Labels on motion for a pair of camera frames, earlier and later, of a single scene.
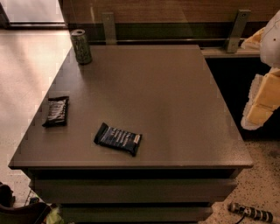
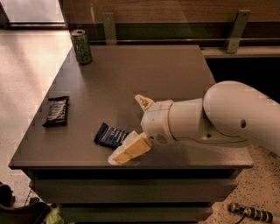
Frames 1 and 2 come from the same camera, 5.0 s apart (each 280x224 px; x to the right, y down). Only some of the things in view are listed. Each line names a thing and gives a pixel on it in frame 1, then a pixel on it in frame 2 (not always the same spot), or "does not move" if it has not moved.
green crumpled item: x=53 y=217 does not move
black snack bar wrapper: x=57 y=111 does not move
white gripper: x=272 y=44 -> x=157 y=122
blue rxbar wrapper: x=124 y=141 does not move
